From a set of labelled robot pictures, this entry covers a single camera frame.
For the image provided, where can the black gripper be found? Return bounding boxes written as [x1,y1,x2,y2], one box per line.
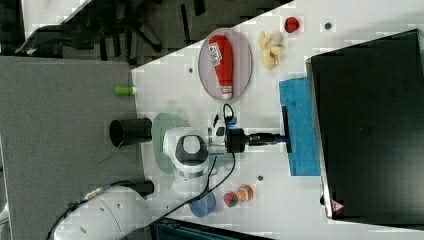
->
[225,128,281,153]

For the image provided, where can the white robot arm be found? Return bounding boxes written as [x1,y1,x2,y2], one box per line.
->
[47,126,290,240]

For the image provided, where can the orange toy slice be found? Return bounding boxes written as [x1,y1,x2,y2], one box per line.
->
[236,185,253,202]

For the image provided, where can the red toy strawberry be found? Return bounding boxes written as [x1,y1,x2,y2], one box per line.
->
[223,192,238,208]

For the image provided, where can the grey round plate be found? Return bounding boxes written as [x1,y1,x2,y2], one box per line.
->
[198,28,252,101]

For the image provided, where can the yellow plush banana bunch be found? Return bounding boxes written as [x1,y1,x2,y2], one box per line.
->
[258,31,284,70]

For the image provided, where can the red plush ketchup bottle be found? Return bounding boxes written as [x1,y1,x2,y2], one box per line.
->
[208,35,233,100]

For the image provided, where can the green plastic colander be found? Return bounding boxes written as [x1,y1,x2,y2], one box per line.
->
[151,113,188,174]

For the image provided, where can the red toy tomato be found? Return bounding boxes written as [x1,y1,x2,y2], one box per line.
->
[284,17,300,33]

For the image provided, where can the black cylinder cup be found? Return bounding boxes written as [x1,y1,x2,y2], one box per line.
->
[109,118,152,147]

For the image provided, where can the green marker pen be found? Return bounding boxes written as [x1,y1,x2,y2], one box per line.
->
[114,86,137,96]

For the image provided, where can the black cable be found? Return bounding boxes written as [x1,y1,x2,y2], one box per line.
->
[46,103,238,240]

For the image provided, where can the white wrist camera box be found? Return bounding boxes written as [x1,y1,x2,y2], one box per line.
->
[208,113,237,145]

